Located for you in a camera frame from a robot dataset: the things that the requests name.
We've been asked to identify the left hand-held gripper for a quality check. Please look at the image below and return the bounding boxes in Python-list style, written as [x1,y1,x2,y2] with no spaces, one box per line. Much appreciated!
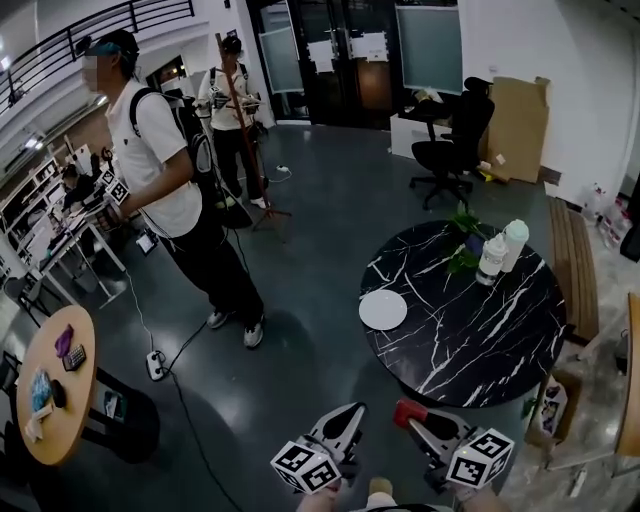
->
[270,401,369,496]

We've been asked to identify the round wooden side table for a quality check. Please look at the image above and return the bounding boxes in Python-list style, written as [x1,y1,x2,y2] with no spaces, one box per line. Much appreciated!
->
[15,304,97,468]

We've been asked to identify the black office chair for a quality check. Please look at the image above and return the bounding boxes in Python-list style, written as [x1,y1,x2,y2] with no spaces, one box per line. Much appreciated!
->
[409,76,497,212]

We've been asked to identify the white round plate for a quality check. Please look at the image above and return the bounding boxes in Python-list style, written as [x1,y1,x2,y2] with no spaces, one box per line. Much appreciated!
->
[358,290,408,332]

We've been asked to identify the purple cloth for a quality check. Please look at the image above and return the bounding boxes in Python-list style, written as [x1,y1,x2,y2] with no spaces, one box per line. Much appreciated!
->
[54,323,76,359]

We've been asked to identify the brown cardboard sheet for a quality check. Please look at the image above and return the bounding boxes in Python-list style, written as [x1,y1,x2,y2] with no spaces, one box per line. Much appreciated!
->
[478,75,552,185]

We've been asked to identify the white desk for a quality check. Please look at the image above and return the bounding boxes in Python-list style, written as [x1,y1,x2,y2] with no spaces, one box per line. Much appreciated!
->
[389,111,454,162]

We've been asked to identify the person's white trouser leg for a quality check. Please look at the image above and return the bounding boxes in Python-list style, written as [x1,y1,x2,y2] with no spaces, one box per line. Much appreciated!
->
[363,492,397,512]

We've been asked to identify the black marble round table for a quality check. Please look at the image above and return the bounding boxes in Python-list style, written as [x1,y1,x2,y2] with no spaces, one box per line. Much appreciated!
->
[359,219,569,409]

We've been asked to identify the person's right forearm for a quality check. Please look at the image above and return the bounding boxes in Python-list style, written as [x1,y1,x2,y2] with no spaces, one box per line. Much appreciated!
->
[455,485,502,512]

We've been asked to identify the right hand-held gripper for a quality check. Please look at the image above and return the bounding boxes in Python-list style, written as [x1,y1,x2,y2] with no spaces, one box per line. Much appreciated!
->
[407,410,516,494]

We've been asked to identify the person's left forearm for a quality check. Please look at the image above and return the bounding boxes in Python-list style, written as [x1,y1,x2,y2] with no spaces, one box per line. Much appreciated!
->
[294,487,342,512]

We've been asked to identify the red block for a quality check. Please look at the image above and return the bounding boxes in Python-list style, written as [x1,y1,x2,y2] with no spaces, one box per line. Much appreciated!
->
[393,398,429,429]

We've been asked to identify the white bottle with green cap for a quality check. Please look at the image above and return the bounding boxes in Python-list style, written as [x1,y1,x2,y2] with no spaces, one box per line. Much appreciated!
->
[500,218,531,274]

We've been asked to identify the printed cardboard box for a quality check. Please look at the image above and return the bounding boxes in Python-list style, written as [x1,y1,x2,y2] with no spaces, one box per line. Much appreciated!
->
[523,367,584,447]

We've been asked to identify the black calculator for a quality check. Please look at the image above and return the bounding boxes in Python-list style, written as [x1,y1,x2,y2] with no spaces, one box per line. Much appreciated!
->
[62,344,88,373]

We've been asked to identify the white folded paper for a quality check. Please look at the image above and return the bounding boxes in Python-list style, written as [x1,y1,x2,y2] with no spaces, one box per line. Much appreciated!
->
[23,403,56,442]

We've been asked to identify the white bottle with clear base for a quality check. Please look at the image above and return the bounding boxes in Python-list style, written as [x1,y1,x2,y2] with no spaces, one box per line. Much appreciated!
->
[476,233,507,287]

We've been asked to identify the white work table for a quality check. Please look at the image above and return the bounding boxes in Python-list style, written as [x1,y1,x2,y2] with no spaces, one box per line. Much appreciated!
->
[27,199,127,312]

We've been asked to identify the black stool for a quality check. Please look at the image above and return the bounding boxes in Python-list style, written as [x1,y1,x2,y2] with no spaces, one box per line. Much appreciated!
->
[81,367,162,464]

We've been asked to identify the group of plastic bottles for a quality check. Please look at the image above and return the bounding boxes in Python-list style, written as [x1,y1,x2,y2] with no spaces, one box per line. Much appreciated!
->
[578,181,633,247]

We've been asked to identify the black floor cable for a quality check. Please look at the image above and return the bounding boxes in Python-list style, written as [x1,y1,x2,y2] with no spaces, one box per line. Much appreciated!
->
[160,227,259,512]

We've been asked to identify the wooden chair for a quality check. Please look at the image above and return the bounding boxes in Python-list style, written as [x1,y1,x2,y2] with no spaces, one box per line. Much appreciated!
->
[613,292,640,459]

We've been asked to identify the wooden slat bench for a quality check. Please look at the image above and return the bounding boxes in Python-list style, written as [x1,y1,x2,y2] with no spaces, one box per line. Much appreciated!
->
[546,196,601,346]

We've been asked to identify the green leafy plant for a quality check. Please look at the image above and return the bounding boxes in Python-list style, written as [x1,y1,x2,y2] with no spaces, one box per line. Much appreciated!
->
[445,201,489,275]

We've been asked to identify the blue packet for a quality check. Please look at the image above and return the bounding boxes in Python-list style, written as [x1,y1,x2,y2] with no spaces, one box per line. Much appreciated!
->
[30,368,52,414]

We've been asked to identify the black flat floor bag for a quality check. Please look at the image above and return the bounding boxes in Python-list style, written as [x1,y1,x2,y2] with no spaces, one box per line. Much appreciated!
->
[214,196,254,231]

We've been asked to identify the black stair railing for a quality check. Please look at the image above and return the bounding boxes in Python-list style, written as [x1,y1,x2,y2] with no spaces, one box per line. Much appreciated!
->
[0,0,196,104]

